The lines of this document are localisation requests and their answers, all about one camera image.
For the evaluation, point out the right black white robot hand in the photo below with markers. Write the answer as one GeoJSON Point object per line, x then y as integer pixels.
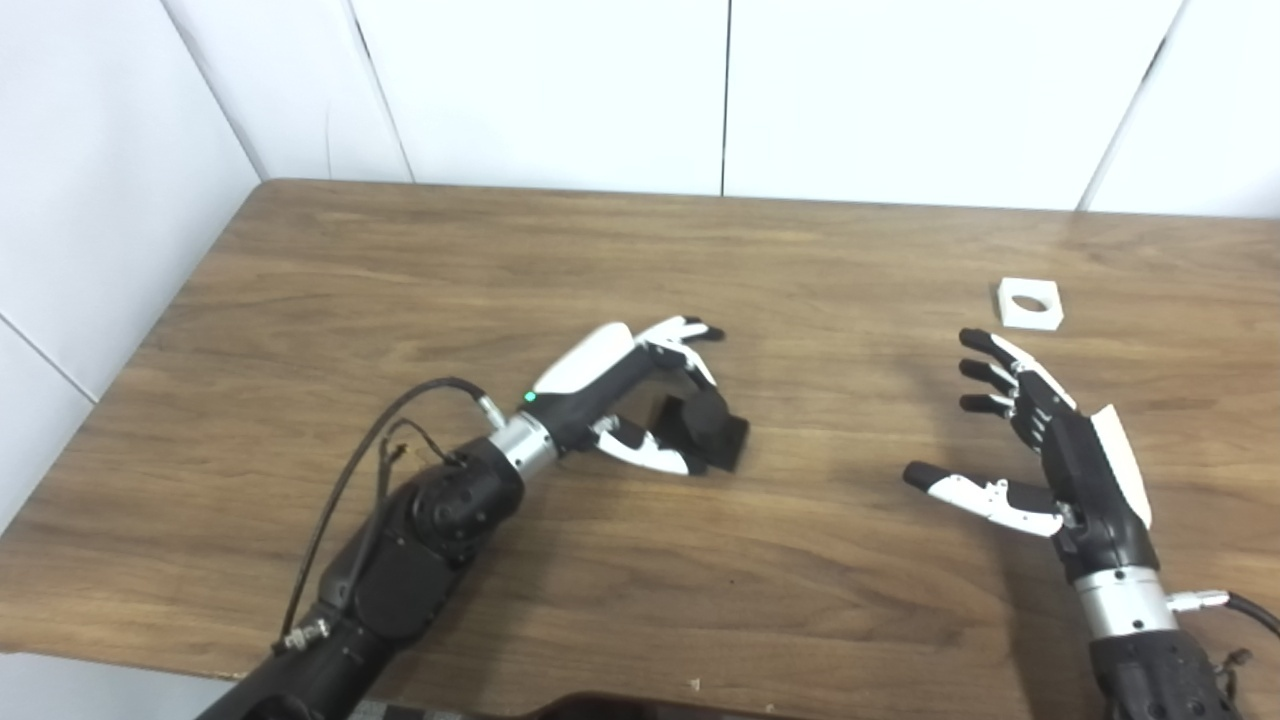
{"type": "Point", "coordinates": [1095, 490]}

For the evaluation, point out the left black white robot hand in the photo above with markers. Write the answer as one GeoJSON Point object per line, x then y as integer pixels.
{"type": "Point", "coordinates": [585, 375]}

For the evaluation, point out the black peg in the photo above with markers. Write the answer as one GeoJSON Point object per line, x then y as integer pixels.
{"type": "Point", "coordinates": [715, 430]}

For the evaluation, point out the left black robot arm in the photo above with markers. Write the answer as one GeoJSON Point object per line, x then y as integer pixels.
{"type": "Point", "coordinates": [400, 570]}

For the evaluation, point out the white square piece with hole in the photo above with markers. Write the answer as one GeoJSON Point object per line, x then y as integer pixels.
{"type": "Point", "coordinates": [1010, 320]}

